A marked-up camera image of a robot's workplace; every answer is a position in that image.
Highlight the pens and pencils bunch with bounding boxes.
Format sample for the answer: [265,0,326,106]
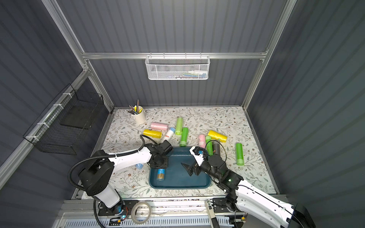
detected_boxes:
[128,99,143,115]

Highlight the pink trash bag roll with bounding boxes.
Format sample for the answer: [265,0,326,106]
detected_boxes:
[198,135,206,148]
[150,122,169,131]

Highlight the pale green roll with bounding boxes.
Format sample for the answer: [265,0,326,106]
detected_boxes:
[235,142,244,166]
[175,117,183,135]

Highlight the white roll with red label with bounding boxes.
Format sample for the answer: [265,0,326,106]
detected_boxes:
[163,127,175,141]

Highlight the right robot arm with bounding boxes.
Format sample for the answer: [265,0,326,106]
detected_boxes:
[182,154,316,228]

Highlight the dark grey trash bag roll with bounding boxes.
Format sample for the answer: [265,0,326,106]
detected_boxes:
[213,141,221,155]

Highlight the white roll with blue end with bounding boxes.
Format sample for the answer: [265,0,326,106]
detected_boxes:
[136,163,144,170]

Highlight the white wire wall basket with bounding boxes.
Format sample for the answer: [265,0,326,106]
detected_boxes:
[145,56,211,80]

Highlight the white pen holder cup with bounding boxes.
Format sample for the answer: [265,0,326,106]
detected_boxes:
[131,109,146,125]

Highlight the teal plastic storage box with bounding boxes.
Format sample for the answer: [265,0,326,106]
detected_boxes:
[149,147,212,190]

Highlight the bright green roll centre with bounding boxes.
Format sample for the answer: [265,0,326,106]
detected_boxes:
[180,127,189,147]

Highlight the pale green roll centre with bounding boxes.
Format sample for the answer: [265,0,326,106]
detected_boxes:
[175,117,183,135]

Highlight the black wire side basket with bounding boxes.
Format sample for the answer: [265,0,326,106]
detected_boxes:
[23,86,104,155]

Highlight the black corrugated cable hose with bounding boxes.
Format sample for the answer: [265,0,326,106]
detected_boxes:
[67,133,158,228]

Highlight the bright green roll beside pink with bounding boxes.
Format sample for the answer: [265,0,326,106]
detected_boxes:
[205,136,214,156]

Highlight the pale green roll far right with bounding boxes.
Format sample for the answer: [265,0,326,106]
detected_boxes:
[235,142,244,166]

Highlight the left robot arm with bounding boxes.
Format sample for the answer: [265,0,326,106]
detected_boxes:
[79,141,173,209]

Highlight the items in white basket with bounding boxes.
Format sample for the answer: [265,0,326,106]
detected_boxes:
[166,70,208,79]

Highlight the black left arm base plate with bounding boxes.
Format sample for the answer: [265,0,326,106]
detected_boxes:
[97,200,139,216]

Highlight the yellow trash bag roll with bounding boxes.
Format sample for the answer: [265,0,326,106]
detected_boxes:
[143,129,163,139]
[208,130,228,143]

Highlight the clear packing tape roll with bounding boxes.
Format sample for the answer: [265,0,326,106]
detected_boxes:
[131,201,152,225]

